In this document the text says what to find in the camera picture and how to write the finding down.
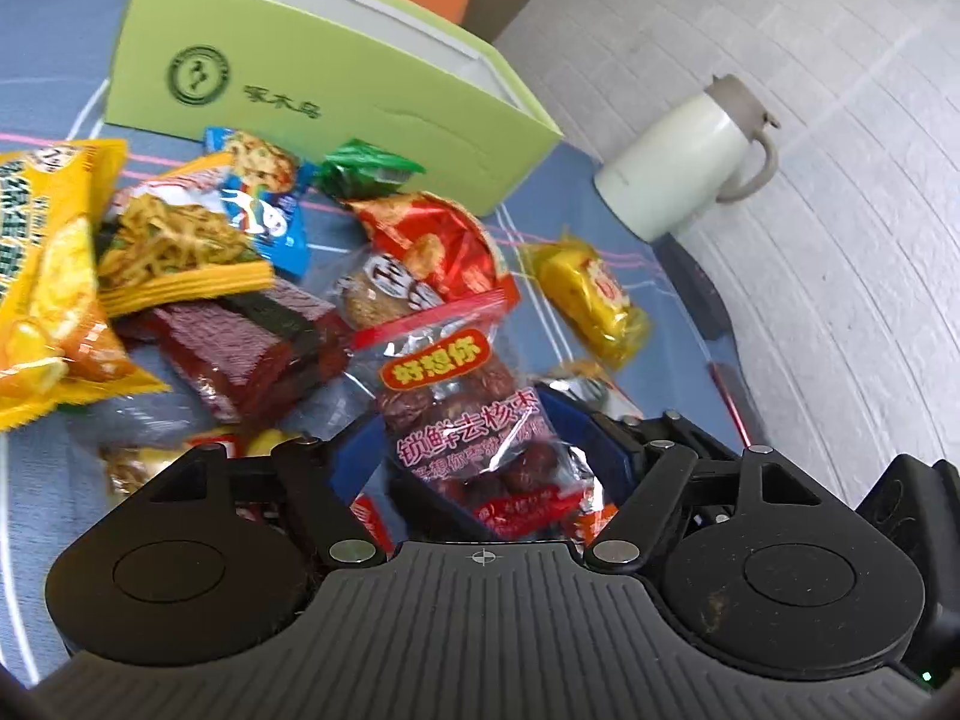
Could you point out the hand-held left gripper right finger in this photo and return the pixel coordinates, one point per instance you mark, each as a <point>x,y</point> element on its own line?
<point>592,444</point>

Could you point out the round brown cake packet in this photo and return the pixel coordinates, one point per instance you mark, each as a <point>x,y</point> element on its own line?
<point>375,292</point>

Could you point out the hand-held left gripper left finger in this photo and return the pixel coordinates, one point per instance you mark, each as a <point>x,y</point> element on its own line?
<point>358,459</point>

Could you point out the white thermos jug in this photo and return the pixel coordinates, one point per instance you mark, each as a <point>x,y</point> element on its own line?
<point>675,165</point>

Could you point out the blue snack packet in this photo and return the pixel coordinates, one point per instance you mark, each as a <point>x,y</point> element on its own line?
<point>270,195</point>

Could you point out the large yellow chip bag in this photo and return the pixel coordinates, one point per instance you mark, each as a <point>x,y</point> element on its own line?
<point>45,277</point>

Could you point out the red orange cracker packet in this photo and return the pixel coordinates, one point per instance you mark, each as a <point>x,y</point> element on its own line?
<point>442,240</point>

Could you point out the light green cardboard box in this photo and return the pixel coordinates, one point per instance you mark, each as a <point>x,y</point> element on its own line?
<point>322,82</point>

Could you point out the clear jujube packet red label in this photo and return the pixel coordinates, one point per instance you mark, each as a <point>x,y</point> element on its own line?
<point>457,405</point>

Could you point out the small red white packet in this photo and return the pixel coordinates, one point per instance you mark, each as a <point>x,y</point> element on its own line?
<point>373,523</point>

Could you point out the small yellow snack packet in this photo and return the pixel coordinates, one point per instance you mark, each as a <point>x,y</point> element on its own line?
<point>592,292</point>

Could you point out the orange noodle snack packet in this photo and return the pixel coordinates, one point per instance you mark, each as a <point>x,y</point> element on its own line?
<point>176,240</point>

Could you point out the dark red jerky packet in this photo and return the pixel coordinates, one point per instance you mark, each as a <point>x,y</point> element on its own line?
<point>247,345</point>

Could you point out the small green snack packet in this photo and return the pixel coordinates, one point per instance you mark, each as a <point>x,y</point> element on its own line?
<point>364,169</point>

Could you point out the clear packet of yellow snacks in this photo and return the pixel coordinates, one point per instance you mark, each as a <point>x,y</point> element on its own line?
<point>142,465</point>

